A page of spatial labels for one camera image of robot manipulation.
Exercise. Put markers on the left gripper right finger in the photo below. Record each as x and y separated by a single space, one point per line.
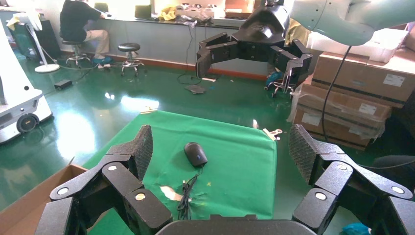
340 181

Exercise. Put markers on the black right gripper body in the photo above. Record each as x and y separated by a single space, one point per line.
262 32

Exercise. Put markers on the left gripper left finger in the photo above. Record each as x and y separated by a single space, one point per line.
116 181

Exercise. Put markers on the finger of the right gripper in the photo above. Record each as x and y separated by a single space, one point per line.
217 52
295 61

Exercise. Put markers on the black computer mouse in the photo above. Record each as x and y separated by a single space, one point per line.
195 155

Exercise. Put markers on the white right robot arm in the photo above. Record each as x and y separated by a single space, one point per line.
324 16

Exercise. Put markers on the white foam box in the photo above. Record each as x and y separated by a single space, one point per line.
382 45

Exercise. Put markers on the open brown cardboard box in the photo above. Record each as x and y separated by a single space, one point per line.
29 201

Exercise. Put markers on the wheeled office chair base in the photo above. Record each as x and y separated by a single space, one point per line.
279 85

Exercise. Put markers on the dark flat floor mat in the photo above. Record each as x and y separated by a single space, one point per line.
195 89

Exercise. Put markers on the teal plastic object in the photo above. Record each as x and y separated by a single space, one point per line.
355 229

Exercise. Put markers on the brown cardboard carton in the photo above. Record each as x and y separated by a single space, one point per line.
363 76
340 105
330 128

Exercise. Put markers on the grey long workbench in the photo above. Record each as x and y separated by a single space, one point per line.
162 39

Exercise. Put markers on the yellow cloth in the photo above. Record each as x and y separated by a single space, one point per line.
168 13

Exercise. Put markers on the silver binder clip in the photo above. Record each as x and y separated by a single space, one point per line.
271 133
148 111

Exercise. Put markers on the black monitor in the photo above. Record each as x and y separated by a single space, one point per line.
143 11

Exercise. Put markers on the black round stool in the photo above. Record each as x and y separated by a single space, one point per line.
76 43
129 47

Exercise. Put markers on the green table cloth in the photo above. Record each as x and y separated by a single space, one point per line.
236 168

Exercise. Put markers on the black power adapter brick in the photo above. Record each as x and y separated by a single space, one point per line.
63 84

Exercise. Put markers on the white wheeled robot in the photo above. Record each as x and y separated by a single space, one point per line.
16 94

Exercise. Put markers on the seated person black shirt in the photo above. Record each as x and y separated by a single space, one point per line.
76 19

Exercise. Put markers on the black cabinet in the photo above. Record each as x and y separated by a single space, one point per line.
48 39

